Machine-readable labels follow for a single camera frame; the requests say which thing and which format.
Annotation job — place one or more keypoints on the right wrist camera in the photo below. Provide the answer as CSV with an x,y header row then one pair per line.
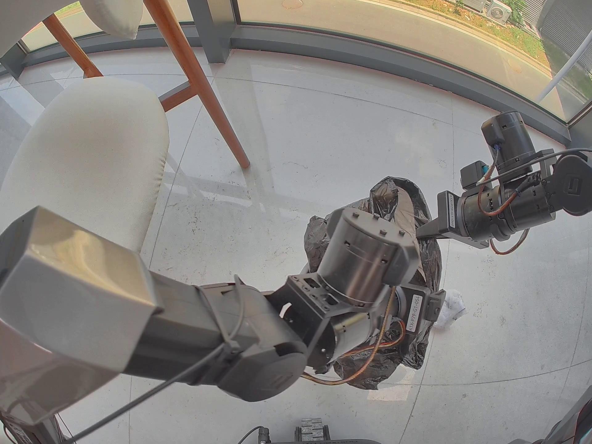
x,y
471,176

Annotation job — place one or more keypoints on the white cushioned wooden chair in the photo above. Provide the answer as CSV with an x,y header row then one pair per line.
x,y
92,146

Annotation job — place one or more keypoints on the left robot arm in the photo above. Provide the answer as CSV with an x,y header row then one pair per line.
x,y
92,294

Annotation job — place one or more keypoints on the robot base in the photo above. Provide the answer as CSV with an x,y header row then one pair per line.
x,y
313,430

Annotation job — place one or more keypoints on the black plastic bag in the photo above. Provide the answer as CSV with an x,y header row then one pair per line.
x,y
397,201

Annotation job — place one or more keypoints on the crumpled white paper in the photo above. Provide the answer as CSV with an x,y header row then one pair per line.
x,y
453,310

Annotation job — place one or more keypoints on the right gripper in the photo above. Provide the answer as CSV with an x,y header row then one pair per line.
x,y
504,211

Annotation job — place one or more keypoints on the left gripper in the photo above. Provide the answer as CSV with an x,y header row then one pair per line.
x,y
416,312

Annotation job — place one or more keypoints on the window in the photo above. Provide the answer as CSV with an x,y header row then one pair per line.
x,y
370,12

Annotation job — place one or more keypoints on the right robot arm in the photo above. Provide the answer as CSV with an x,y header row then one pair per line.
x,y
508,137

